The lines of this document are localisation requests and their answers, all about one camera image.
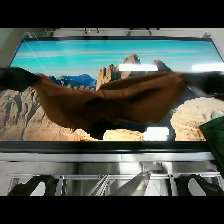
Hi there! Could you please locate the brown shirt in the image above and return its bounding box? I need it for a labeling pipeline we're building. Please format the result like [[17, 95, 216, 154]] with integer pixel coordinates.
[[33, 71, 188, 140]]

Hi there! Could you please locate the dark green garment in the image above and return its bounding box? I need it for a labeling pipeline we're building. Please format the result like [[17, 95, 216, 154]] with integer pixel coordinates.
[[199, 115, 224, 176]]

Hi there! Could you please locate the silver frame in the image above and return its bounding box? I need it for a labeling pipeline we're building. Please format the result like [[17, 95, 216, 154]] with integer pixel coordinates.
[[0, 151, 224, 197]]

